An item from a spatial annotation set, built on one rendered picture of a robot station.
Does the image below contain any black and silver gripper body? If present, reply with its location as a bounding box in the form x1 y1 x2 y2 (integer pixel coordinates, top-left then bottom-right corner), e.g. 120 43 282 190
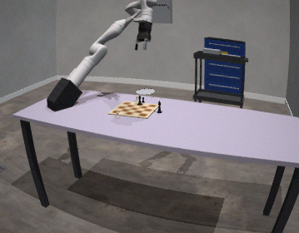
133 15 152 42

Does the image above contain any brown and cream chessboard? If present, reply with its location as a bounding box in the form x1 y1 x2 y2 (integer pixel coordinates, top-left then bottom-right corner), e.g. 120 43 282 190
108 102 159 119

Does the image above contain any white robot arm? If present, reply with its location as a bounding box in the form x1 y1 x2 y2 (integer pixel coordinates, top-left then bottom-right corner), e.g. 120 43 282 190
67 0 157 88

